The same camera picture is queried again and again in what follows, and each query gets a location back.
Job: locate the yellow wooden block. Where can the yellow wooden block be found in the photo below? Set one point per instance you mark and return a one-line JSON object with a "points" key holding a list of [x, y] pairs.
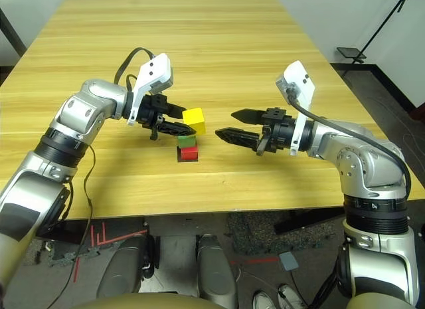
{"points": [[194, 119]]}

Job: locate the black table foot bar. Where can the black table foot bar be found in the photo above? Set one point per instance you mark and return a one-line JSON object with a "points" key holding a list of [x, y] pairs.
{"points": [[305, 222]]}

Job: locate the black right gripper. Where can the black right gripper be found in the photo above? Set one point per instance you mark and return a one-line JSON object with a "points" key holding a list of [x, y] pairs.
{"points": [[280, 133]]}

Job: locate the tan robot torso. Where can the tan robot torso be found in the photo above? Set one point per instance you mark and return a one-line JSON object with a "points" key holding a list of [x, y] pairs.
{"points": [[142, 302]]}

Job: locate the speckled dark floor mat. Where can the speckled dark floor mat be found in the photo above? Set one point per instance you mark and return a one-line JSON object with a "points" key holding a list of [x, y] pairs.
{"points": [[259, 232]]}

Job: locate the black tripod stand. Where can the black tripod stand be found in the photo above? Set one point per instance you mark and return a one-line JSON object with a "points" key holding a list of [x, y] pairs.
{"points": [[352, 52]]}

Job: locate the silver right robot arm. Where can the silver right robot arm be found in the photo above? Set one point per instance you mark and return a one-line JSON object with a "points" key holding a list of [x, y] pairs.
{"points": [[368, 163]]}

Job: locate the red wooden block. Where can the red wooden block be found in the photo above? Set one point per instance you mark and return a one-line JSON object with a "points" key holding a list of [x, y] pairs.
{"points": [[189, 153]]}

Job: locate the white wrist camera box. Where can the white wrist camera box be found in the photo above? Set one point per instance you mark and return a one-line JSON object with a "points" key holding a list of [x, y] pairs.
{"points": [[156, 71], [299, 79]]}

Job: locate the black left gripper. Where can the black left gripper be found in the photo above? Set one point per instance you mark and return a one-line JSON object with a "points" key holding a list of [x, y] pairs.
{"points": [[151, 109]]}

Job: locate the black square pad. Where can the black square pad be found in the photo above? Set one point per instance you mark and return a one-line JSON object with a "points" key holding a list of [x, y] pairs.
{"points": [[187, 161]]}

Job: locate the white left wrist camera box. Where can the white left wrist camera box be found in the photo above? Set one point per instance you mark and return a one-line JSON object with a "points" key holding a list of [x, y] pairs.
{"points": [[156, 71]]}

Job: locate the green wooden block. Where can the green wooden block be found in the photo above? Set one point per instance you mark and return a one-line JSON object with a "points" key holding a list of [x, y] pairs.
{"points": [[186, 141]]}

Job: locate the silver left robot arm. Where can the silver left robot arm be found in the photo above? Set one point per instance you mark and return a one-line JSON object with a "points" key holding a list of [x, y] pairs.
{"points": [[76, 116]]}

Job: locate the grey foot pedal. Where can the grey foot pedal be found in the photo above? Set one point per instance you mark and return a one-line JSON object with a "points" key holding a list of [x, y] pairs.
{"points": [[289, 262]]}

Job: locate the white bystander shoe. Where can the white bystander shoe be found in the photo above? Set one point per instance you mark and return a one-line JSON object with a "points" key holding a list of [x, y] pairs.
{"points": [[292, 297], [264, 300]]}

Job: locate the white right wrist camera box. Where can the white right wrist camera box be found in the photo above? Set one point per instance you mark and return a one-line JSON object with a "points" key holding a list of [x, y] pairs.
{"points": [[299, 79]]}

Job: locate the grey robot right leg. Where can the grey robot right leg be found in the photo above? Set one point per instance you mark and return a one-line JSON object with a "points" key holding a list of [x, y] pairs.
{"points": [[216, 272]]}

